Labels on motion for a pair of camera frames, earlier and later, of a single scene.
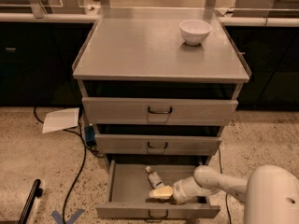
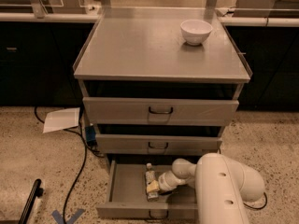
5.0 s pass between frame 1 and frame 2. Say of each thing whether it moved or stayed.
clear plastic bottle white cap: moved
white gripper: moved
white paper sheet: stayed
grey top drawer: stayed
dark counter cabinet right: stayed
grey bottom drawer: stayed
